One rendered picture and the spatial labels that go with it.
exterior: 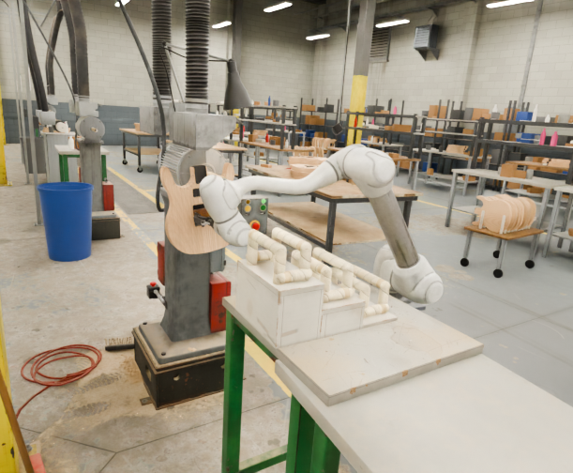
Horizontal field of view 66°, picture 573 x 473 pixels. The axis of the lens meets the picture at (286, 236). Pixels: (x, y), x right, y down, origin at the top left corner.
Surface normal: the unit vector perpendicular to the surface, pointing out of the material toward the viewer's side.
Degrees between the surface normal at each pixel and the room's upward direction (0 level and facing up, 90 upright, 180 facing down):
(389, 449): 0
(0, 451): 90
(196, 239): 88
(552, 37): 90
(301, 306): 90
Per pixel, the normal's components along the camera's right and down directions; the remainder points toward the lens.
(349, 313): 0.50, 0.26
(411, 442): 0.07, -0.96
